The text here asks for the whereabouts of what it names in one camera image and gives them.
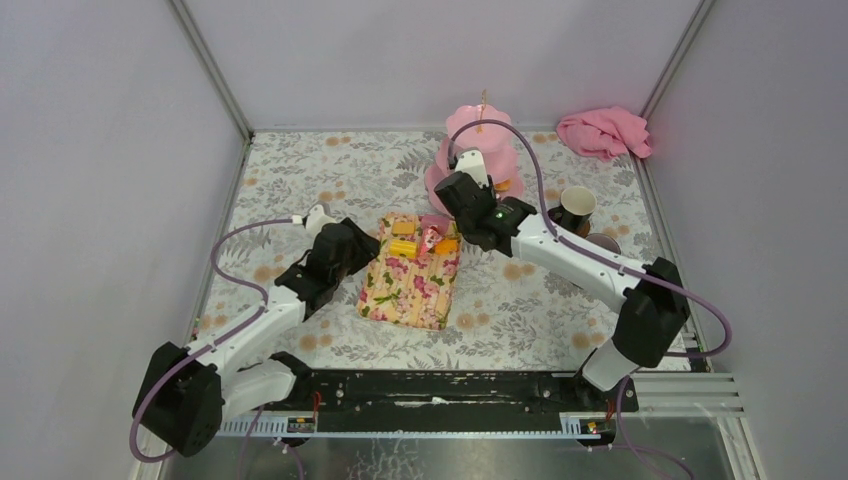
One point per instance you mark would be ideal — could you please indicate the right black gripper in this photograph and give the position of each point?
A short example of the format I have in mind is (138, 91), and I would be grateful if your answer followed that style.
(490, 190)

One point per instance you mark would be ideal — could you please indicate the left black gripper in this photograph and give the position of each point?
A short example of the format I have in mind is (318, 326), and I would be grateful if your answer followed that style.
(361, 241)

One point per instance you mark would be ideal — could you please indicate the orange round pastry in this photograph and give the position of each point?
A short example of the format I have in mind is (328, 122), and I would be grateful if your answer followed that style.
(504, 186)

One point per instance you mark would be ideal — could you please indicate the floral dessert tray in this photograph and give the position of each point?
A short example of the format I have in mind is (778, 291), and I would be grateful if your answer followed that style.
(415, 292)

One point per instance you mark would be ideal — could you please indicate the black mug white inside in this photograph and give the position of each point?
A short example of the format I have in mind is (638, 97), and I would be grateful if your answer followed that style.
(576, 206)

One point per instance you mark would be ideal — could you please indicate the purple mug black handle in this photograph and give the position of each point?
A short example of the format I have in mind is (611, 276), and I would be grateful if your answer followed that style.
(604, 241)

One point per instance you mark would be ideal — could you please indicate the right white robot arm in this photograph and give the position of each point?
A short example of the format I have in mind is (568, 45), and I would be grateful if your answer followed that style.
(646, 297)

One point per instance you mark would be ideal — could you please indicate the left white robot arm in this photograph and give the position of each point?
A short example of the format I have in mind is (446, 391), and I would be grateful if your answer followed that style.
(188, 392)

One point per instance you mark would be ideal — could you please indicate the pink wafer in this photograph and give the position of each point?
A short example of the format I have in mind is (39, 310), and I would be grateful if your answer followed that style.
(439, 222)

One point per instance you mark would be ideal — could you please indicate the orange tart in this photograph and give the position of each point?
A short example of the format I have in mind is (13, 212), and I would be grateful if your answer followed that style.
(446, 246)

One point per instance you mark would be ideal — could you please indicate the strawberry cream cake slice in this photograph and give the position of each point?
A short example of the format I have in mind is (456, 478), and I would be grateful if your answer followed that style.
(430, 238)

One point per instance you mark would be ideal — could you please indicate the yellow roll cake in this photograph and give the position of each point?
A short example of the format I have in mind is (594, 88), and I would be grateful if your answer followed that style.
(403, 248)

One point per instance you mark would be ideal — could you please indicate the tan biscuit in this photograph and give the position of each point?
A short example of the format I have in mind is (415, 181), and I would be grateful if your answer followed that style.
(403, 228)

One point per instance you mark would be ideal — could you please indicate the pink three-tier cake stand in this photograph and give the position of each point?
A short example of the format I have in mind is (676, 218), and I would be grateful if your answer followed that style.
(495, 143)

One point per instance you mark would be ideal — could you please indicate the pink cloth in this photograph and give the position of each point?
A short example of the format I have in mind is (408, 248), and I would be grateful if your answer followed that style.
(605, 133)

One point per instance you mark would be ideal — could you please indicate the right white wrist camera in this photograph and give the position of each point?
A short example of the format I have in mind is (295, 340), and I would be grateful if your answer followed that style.
(471, 162)

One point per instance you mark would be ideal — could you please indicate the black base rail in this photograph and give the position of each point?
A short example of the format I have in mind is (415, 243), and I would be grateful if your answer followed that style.
(448, 402)

